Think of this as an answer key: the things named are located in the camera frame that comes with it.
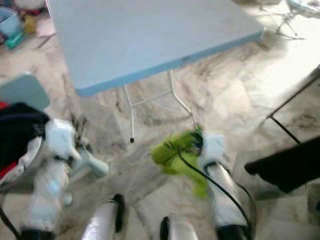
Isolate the lime green t-shirt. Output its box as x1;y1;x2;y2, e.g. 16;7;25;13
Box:
151;129;211;198

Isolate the dark navy garment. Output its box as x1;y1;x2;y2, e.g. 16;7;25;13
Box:
0;102;51;171

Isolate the silver right robot leg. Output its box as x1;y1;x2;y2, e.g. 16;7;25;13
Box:
160;214;198;240

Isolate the silver robot leg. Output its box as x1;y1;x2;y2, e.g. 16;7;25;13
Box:
160;214;198;240
80;194;127;240

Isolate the black garment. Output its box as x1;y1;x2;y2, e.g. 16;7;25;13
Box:
244;136;320;193

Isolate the light blue folding table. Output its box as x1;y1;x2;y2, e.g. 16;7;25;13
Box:
47;0;266;143

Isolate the red garment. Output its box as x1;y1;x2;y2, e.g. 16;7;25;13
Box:
0;101;17;181

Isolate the silver left robot leg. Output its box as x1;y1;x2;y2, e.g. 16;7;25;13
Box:
80;194;127;240

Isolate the white cloth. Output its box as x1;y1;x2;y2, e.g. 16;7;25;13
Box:
12;137;41;173

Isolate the blue plastic basket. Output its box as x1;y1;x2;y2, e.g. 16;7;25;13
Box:
0;6;21;38

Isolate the yellow toy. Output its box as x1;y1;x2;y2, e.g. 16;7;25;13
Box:
24;15;37;35

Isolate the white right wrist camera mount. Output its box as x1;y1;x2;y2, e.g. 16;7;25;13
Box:
200;131;226;163

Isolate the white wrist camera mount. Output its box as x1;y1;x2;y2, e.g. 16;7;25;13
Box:
200;131;226;163
45;120;81;161

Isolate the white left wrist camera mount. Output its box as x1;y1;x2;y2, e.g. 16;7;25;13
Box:
45;120;81;161

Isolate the white frame baby bouncer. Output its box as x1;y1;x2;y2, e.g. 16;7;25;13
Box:
262;0;320;41

